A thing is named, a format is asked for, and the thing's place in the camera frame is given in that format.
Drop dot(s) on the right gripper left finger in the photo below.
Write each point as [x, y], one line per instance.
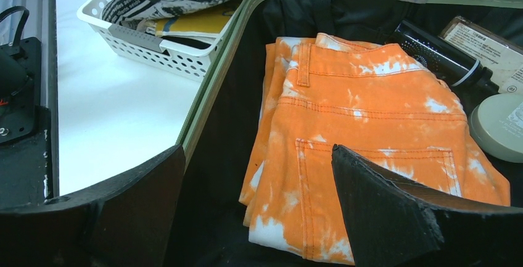
[124, 220]

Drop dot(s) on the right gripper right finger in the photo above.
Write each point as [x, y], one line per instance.
[394, 221]

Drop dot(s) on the yellow black garment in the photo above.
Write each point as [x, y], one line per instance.
[206, 23]

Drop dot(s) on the white plastic basket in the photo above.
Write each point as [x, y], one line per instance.
[179, 59]

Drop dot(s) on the green hard-shell suitcase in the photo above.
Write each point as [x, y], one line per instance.
[219, 132]

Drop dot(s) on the orange white garment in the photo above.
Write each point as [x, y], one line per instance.
[373, 99]

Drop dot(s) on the round pale green jar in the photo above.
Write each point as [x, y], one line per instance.
[496, 126]

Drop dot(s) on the black cosmetic bottle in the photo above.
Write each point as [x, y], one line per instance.
[455, 67]

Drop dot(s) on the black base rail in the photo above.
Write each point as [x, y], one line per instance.
[29, 108]

